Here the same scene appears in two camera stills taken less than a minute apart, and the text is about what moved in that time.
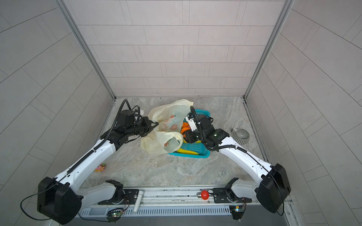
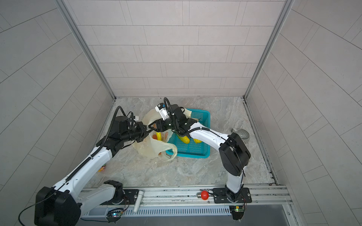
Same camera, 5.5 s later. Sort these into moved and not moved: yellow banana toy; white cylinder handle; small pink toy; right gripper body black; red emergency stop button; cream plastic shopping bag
Moved: yellow banana toy; cream plastic shopping bag; right gripper body black
Not moved: red emergency stop button; small pink toy; white cylinder handle
